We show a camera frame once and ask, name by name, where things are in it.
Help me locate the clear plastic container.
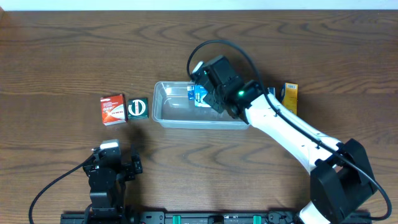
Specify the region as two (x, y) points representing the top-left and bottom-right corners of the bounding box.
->
(152, 82), (249, 129)

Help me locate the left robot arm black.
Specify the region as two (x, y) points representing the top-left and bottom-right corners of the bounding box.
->
(83, 141), (143, 223)

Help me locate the yellow box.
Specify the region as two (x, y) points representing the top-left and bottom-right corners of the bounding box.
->
(280, 83), (298, 114)

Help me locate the slim white blue box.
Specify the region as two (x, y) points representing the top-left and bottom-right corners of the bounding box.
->
(267, 87), (275, 96)

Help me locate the dark green small box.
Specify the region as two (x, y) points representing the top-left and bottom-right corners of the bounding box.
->
(127, 98), (149, 119)

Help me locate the red orange small box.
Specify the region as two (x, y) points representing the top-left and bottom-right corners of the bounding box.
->
(100, 94), (127, 126)

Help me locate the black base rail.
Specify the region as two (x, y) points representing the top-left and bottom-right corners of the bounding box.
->
(60, 211), (372, 224)

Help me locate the large blue white box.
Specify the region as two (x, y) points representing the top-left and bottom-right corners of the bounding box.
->
(187, 85), (210, 108)

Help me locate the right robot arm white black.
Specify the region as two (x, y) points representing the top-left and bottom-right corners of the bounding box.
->
(190, 55), (377, 223)

